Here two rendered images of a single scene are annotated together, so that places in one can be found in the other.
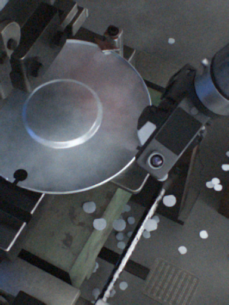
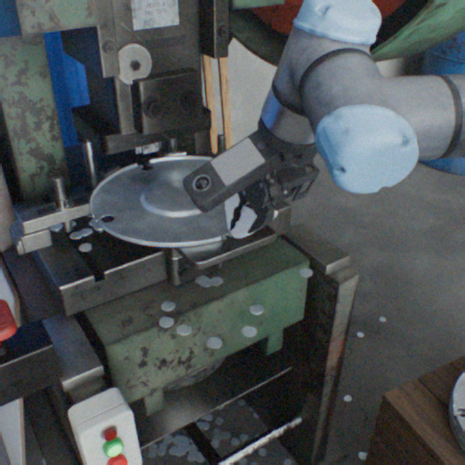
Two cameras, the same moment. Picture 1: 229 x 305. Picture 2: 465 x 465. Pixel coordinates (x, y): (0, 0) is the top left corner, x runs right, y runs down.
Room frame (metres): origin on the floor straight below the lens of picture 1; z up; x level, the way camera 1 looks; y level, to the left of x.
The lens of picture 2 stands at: (-0.09, -0.32, 1.18)
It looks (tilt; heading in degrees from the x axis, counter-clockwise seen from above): 33 degrees down; 27
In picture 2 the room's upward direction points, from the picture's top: straight up
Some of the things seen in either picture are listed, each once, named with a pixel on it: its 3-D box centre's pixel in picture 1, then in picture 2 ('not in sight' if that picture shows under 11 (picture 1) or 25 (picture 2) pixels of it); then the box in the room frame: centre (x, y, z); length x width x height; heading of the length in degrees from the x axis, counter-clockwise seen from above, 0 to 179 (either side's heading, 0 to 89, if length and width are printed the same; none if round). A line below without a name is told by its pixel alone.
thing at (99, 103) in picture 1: (62, 111); (180, 194); (0.51, 0.08, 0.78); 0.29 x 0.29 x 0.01
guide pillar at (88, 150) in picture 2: not in sight; (90, 154); (0.53, 0.28, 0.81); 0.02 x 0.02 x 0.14; 60
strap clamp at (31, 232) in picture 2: not in sight; (57, 205); (0.43, 0.27, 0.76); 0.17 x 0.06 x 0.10; 150
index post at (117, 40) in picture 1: (113, 46); not in sight; (0.66, -0.01, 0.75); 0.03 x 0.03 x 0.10; 60
